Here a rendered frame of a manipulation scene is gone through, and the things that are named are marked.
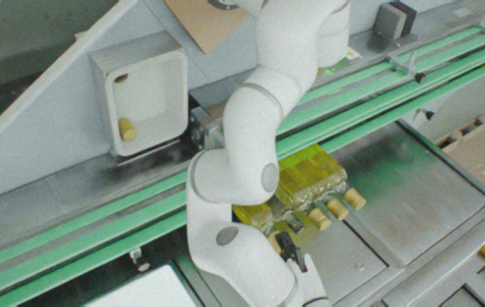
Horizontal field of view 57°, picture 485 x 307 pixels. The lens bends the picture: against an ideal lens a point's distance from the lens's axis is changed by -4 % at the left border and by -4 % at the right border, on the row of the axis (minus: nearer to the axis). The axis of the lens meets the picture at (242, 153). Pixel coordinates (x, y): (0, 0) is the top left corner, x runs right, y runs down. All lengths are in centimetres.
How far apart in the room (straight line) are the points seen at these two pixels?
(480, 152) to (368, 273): 430
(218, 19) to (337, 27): 34
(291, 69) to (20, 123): 56
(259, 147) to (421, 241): 80
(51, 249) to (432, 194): 106
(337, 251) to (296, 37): 67
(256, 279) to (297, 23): 37
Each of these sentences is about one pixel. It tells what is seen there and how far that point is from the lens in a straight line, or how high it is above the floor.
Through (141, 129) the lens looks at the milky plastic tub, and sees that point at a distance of 107.
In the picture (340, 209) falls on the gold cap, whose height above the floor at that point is 115.
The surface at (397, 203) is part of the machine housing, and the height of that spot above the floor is 115.
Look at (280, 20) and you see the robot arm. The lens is 67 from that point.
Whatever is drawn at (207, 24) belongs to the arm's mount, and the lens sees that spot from 102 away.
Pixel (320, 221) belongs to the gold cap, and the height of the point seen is 115.
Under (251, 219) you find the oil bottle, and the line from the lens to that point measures 103.
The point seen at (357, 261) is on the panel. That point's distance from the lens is 120.
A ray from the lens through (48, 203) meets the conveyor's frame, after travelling 105.
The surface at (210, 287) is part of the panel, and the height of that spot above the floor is 110.
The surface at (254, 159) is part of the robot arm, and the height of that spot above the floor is 120.
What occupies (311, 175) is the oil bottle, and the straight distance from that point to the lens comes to 113.
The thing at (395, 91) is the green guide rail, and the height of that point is 94.
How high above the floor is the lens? 153
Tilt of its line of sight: 33 degrees down
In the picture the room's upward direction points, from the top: 137 degrees clockwise
